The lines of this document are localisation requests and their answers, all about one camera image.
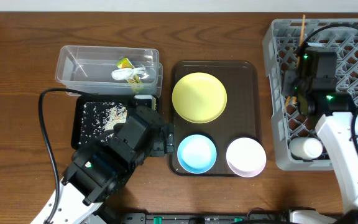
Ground blue bowl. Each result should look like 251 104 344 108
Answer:
177 134 217 174

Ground white wrapper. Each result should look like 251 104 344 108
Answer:
111 67 149 81

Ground wooden chopstick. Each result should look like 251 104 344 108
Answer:
285 96 291 108
292 14 306 104

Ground yellow plate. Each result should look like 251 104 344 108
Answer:
172 72 227 124

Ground clear plastic bin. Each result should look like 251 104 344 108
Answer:
55 45 163 97

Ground black tray bin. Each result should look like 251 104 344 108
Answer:
71 95 158 150

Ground rice leftovers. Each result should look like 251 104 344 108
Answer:
78 102 127 146

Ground white cup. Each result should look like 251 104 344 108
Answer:
288 138 323 161

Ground orange green snack wrapper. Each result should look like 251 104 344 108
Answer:
116 58 142 83

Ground pink white bowl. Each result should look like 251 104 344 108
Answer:
226 138 267 178

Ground grey dishwasher rack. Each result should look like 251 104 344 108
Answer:
262 19 358 170

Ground brown serving tray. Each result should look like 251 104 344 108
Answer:
172 60 262 177

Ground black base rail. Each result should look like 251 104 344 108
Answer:
119 207 290 224

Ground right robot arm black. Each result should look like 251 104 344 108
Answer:
282 35 358 223

